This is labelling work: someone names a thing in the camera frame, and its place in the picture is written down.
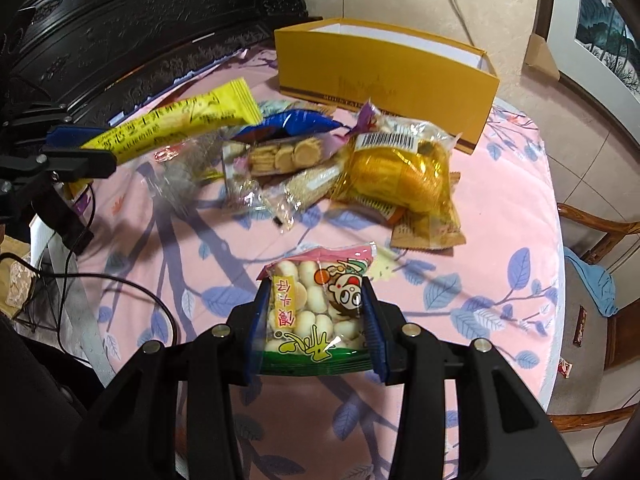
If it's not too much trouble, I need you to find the long yellow snack bar packet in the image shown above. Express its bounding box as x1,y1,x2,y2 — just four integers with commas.
80,78,262,165

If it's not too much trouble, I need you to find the round cracker clear packet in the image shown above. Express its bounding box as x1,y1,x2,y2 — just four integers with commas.
221,133,345,208

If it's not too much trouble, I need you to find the white ball biscuit cartoon packet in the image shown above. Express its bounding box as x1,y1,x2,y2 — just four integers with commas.
259,243,376,377

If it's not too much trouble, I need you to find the sesame bar clear packet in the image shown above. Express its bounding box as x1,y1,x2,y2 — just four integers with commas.
264,157,345,230

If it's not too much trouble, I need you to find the blue snack packet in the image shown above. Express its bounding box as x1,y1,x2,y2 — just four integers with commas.
233,108,343,143

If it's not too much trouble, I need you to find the clear grey snack packet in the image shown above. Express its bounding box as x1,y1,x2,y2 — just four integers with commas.
153,132,224,216

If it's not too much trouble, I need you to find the wooden chair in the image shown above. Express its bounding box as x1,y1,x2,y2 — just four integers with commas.
550,203,639,434

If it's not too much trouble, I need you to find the pink leaf-print tablecloth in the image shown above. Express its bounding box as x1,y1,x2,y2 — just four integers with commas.
74,44,568,480

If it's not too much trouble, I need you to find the blue cloth on chair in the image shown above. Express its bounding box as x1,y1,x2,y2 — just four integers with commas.
564,247,620,318

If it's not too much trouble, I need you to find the yellow cake clear packet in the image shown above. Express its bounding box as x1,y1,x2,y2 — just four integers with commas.
332,102,458,221

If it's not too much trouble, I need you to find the yellow cardboard shoe box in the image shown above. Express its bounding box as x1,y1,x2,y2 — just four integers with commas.
274,18,499,154

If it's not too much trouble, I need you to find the framed lotus painting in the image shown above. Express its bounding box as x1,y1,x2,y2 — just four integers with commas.
525,0,639,141

